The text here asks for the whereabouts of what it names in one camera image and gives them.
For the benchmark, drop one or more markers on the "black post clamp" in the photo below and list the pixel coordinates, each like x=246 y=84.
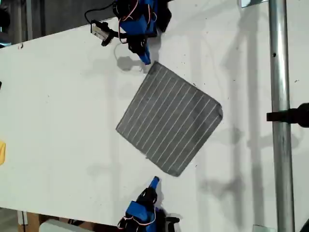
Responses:
x=289 y=116

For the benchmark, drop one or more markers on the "white box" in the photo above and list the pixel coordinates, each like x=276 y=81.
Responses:
x=62 y=226

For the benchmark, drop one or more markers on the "black round object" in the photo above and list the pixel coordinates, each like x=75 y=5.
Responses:
x=4 y=19

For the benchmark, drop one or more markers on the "steel post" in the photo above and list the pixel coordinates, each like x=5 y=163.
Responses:
x=280 y=72

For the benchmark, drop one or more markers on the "black camera box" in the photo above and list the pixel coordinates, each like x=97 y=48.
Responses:
x=172 y=224
x=97 y=30

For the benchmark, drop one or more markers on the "yellow object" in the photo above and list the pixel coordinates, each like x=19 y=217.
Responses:
x=2 y=153

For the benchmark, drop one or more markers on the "black camera stalk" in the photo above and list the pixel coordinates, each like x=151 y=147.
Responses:
x=113 y=33

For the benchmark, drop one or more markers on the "grey metal bar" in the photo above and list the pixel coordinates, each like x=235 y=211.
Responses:
x=29 y=19

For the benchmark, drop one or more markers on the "wooden table leg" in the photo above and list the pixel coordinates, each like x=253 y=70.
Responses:
x=33 y=223

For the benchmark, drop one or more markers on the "grey striped towel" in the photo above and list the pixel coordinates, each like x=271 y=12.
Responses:
x=169 y=118

